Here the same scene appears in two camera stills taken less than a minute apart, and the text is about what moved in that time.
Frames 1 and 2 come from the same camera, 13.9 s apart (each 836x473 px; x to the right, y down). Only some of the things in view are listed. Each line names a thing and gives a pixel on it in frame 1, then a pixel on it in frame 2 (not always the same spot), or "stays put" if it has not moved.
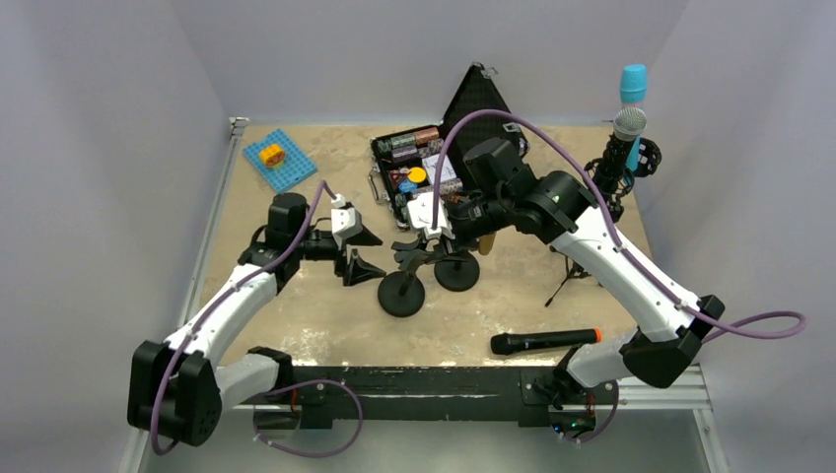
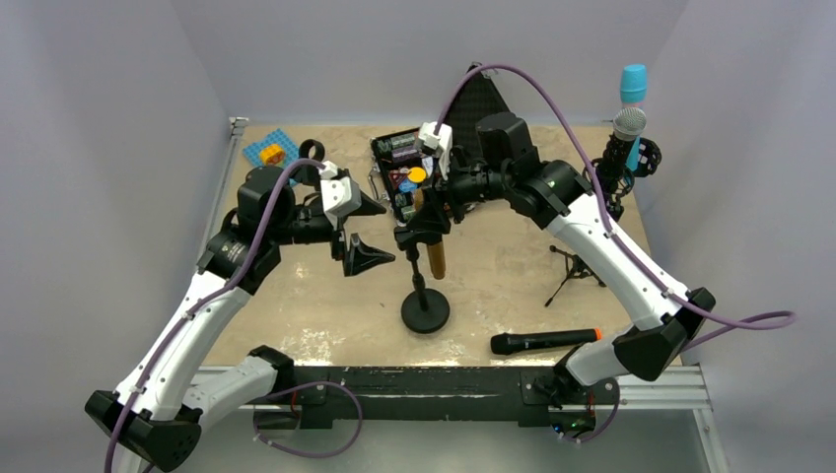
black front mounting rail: [324, 394] stays put
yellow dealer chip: [417, 174] stays put
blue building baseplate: [297, 165] stays put
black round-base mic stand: [402, 295] to [311, 174]
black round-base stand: [459, 271] to [424, 310]
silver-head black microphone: [628, 124] stays put
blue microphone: [633, 84] stays put
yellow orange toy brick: [273, 156] stays put
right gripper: [460, 242] to [429, 206]
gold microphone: [485, 243] to [436, 255]
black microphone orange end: [511, 342] stays put
